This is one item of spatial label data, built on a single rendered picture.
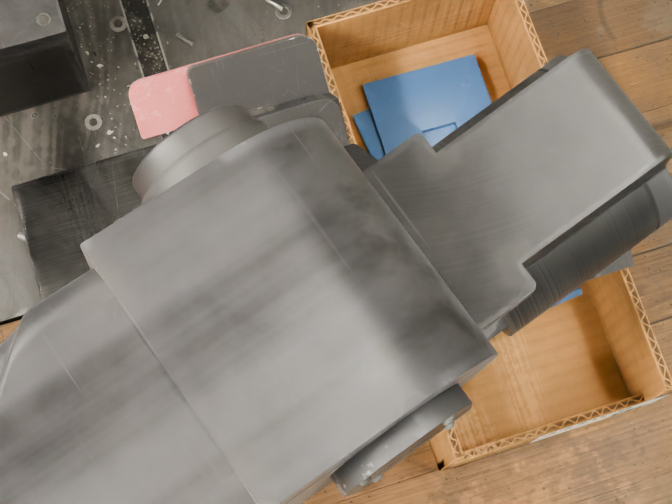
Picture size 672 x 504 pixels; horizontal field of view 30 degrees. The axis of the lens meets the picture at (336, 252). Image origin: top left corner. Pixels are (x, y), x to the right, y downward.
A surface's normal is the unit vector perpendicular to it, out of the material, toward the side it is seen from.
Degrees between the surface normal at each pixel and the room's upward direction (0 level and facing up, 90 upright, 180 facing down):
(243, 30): 0
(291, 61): 30
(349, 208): 37
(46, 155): 0
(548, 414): 0
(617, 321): 90
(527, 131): 9
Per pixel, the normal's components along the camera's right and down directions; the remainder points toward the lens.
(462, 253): -0.09, -0.17
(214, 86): 0.20, 0.24
